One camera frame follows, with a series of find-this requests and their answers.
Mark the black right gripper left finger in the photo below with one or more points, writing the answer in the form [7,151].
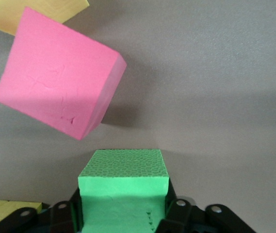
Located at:
[55,221]

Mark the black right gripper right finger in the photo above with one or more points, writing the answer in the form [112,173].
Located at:
[183,218]

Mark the yellow foam block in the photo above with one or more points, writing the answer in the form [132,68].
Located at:
[2,208]
[36,12]

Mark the green foam block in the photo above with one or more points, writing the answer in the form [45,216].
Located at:
[123,184]

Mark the red foam block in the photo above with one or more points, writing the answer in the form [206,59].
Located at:
[57,77]

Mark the large table mat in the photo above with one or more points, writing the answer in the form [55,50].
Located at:
[200,72]

